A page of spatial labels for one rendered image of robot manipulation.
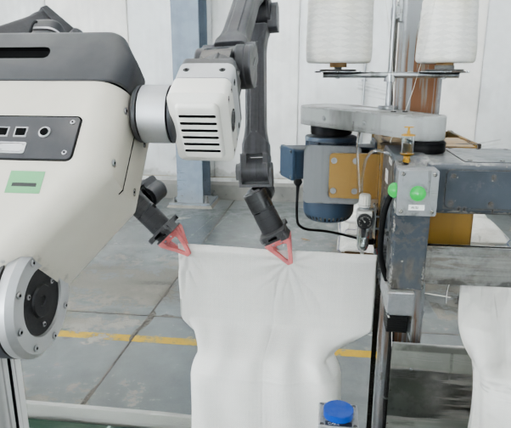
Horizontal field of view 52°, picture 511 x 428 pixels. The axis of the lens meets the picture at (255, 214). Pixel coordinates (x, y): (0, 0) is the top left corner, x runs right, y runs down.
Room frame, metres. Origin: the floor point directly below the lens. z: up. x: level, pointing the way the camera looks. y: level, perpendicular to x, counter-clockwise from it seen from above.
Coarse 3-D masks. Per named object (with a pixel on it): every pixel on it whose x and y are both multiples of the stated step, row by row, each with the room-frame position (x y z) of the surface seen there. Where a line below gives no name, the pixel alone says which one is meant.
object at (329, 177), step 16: (304, 160) 1.44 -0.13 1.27; (320, 160) 1.43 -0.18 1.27; (336, 160) 1.42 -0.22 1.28; (352, 160) 1.41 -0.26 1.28; (368, 160) 1.41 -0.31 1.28; (304, 176) 1.44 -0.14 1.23; (320, 176) 1.43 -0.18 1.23; (336, 176) 1.42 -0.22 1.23; (352, 176) 1.41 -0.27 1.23; (368, 176) 1.41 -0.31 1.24; (304, 192) 1.44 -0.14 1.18; (320, 192) 1.43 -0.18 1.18; (336, 192) 1.42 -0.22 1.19; (352, 192) 1.41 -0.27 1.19; (368, 192) 1.41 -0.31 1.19
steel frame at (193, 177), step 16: (176, 0) 5.94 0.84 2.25; (192, 0) 5.91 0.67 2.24; (176, 16) 5.94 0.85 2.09; (192, 16) 5.91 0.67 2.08; (176, 32) 5.94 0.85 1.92; (192, 32) 5.92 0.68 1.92; (176, 48) 5.94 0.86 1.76; (192, 48) 5.92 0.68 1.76; (176, 64) 5.94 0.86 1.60; (176, 144) 5.95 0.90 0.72; (192, 160) 5.92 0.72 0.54; (208, 160) 6.30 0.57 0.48; (192, 176) 5.92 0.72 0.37; (208, 176) 6.30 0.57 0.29; (192, 192) 5.92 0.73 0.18; (208, 192) 6.31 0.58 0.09; (208, 208) 5.84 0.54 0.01
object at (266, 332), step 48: (192, 288) 1.27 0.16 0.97; (240, 288) 1.24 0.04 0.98; (288, 288) 1.23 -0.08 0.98; (336, 288) 1.21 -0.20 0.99; (240, 336) 1.22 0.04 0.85; (288, 336) 1.21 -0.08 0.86; (336, 336) 1.20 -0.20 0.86; (192, 384) 1.19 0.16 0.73; (240, 384) 1.16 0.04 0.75; (288, 384) 1.14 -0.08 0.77; (336, 384) 1.17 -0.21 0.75
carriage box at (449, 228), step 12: (480, 144) 1.29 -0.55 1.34; (372, 204) 1.54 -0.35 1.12; (444, 216) 1.30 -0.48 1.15; (456, 216) 1.29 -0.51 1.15; (468, 216) 1.29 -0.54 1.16; (432, 228) 1.30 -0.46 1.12; (444, 228) 1.30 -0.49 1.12; (456, 228) 1.29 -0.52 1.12; (468, 228) 1.29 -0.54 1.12; (432, 240) 1.30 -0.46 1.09; (444, 240) 1.30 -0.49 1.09; (456, 240) 1.29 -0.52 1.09; (468, 240) 1.29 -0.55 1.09
